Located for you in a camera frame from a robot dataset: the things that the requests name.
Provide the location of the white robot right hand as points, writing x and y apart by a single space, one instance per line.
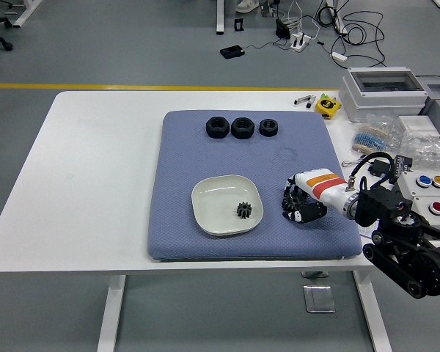
326 187

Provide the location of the large steel gear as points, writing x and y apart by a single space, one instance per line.
297 201

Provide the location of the small black gear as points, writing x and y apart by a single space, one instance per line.
245 211

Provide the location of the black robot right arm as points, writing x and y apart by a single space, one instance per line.
385 201

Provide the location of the small black hex nut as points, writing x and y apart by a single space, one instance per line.
268 127

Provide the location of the grey coloured push-button box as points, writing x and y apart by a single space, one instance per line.
425 190

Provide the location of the large black hex nut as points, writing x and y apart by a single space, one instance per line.
217 127
242 127

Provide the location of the small white box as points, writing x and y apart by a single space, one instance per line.
416 122

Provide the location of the small black module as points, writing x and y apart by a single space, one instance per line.
377 168

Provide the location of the purple and white label card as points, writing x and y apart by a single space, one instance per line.
364 231

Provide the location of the bag of blue resistors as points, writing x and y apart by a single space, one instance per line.
370 139

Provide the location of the yellow tape measure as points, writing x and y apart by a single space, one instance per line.
327 106

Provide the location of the white marker pen black cap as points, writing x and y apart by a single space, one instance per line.
309 102

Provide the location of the blue-grey padded mat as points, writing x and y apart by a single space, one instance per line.
242 161

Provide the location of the silver marker pen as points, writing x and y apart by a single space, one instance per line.
302 99

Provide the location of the clear plastic parts bag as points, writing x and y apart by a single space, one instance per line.
429 148

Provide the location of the metal floor plate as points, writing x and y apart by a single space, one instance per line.
319 298

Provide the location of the white square dish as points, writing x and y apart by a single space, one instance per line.
216 209

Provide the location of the white power adapter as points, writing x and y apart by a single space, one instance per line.
338 56

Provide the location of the white table leg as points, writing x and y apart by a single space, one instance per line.
111 311
374 315

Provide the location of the white power strip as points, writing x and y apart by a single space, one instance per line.
300 41

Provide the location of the black power adapter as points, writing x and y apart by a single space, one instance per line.
281 28

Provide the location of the black flat device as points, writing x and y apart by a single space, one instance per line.
232 52

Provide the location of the person's white shoe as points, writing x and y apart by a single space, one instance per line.
246 5

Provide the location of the white background desk leg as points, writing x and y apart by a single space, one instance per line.
27 12
220 18

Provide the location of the grey electrical enclosure box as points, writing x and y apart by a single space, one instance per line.
381 95

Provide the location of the black bracket on floor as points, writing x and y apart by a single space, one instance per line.
238 25

